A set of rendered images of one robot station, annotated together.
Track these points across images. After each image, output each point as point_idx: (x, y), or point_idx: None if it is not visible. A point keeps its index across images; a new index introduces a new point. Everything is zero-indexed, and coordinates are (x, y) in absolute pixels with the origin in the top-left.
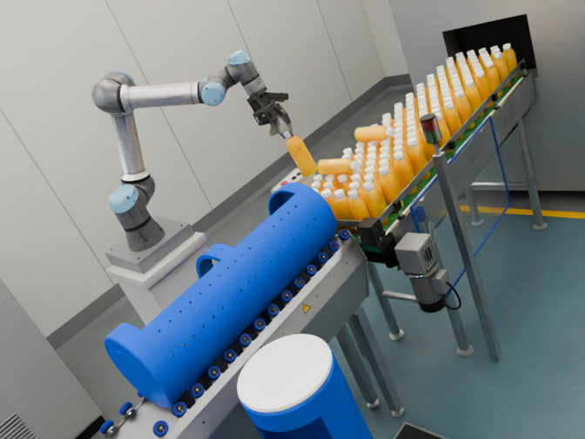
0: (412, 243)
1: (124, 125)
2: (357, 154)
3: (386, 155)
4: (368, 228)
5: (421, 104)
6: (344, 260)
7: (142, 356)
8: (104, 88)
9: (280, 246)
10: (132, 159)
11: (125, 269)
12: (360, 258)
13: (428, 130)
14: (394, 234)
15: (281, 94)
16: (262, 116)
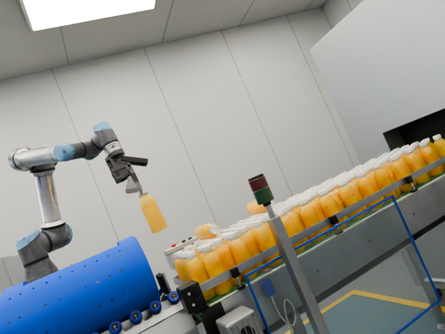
0: (230, 317)
1: (40, 183)
2: (238, 223)
3: (249, 222)
4: (179, 290)
5: (324, 185)
6: (164, 324)
7: None
8: (12, 151)
9: (66, 291)
10: (46, 211)
11: None
12: (188, 327)
13: (253, 189)
14: (225, 305)
15: (139, 158)
16: (112, 174)
